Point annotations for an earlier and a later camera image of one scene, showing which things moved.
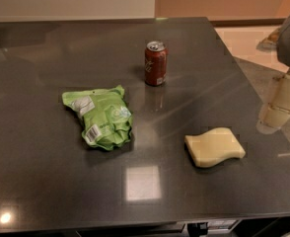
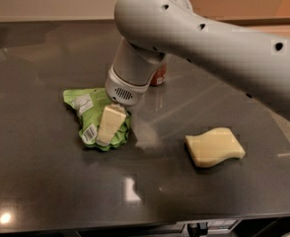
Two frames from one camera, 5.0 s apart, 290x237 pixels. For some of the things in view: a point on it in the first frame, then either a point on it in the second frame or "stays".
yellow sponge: (214, 146) stays
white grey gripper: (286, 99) → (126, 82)
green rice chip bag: (104, 115) stays
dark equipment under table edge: (251, 227) stays
